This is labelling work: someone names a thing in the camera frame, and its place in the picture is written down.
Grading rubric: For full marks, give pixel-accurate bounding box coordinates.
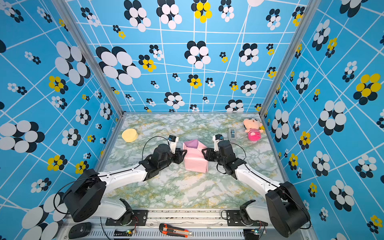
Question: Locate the purple wrapping paper sheet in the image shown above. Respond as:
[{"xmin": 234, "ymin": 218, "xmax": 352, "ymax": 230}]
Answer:
[{"xmin": 183, "ymin": 140, "xmax": 209, "ymax": 173}]

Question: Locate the small grey white device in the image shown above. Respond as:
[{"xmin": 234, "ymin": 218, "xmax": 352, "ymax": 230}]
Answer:
[{"xmin": 228, "ymin": 128, "xmax": 238, "ymax": 142}]

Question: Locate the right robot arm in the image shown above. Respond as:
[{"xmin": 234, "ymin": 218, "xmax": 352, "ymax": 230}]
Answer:
[{"xmin": 202, "ymin": 140, "xmax": 312, "ymax": 238}]

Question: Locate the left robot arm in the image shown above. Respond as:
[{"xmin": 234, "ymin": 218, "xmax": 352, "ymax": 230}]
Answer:
[{"xmin": 63, "ymin": 144, "xmax": 187, "ymax": 226}]

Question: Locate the yellow round sponge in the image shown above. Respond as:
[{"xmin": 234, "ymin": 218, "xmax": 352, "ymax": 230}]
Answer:
[{"xmin": 122, "ymin": 129, "xmax": 138, "ymax": 143}]

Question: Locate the pink plush doll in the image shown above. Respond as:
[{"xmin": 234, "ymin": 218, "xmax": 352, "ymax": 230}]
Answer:
[{"xmin": 243, "ymin": 118, "xmax": 265, "ymax": 142}]

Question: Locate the orange black utility knife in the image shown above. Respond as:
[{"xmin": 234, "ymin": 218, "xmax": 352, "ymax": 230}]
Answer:
[{"xmin": 159, "ymin": 224, "xmax": 193, "ymax": 238}]

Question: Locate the right small circuit board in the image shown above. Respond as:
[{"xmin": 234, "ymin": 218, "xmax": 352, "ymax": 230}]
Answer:
[{"xmin": 243, "ymin": 229, "xmax": 262, "ymax": 240}]

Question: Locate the small circuit board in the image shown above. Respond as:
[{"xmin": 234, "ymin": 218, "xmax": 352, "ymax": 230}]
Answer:
[
  {"xmin": 114, "ymin": 230, "xmax": 135, "ymax": 237},
  {"xmin": 243, "ymin": 229, "xmax": 262, "ymax": 240}
]

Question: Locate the left small circuit board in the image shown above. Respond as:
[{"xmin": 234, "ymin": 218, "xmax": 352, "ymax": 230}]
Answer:
[{"xmin": 114, "ymin": 230, "xmax": 135, "ymax": 237}]

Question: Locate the black computer mouse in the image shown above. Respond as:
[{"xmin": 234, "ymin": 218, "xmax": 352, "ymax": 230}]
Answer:
[{"xmin": 68, "ymin": 222, "xmax": 92, "ymax": 240}]

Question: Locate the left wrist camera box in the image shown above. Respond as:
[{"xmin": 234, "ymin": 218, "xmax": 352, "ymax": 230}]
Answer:
[{"xmin": 168, "ymin": 135, "xmax": 179, "ymax": 154}]

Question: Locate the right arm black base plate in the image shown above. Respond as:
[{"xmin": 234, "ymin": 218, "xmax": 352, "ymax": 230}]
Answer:
[{"xmin": 226, "ymin": 210, "xmax": 260, "ymax": 228}]

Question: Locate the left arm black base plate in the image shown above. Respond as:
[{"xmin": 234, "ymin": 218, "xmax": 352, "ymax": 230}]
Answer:
[{"xmin": 105, "ymin": 210, "xmax": 149, "ymax": 226}]

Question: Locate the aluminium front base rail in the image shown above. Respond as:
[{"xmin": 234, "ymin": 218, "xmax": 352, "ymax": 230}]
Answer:
[{"xmin": 55, "ymin": 207, "xmax": 319, "ymax": 240}]

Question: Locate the aluminium frame post left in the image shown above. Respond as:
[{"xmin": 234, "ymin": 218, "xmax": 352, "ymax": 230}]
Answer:
[{"xmin": 52, "ymin": 1, "xmax": 124, "ymax": 118}]

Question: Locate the aluminium frame post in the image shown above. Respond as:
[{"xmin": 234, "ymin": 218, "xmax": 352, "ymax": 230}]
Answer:
[
  {"xmin": 260, "ymin": 0, "xmax": 321, "ymax": 118},
  {"xmin": 52, "ymin": 1, "xmax": 124, "ymax": 118}
]

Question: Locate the aluminium frame post right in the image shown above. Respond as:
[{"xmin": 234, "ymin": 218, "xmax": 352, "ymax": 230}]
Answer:
[{"xmin": 260, "ymin": 0, "xmax": 321, "ymax": 118}]

